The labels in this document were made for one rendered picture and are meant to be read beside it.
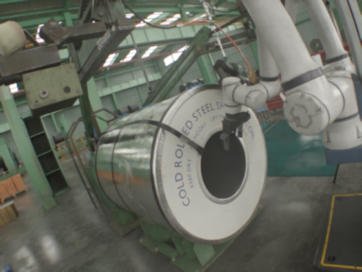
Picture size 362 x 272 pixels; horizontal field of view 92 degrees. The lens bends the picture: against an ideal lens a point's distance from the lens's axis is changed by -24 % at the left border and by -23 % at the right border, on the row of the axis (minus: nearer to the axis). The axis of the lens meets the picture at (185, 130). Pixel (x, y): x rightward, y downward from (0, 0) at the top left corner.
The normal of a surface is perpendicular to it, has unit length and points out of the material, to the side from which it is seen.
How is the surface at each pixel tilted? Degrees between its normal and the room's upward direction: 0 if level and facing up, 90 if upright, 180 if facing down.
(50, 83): 90
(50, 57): 90
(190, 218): 90
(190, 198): 90
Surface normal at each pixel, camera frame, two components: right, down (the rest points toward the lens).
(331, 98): 0.35, -0.17
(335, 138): -0.88, 0.00
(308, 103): -0.77, 0.41
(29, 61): 0.62, -0.11
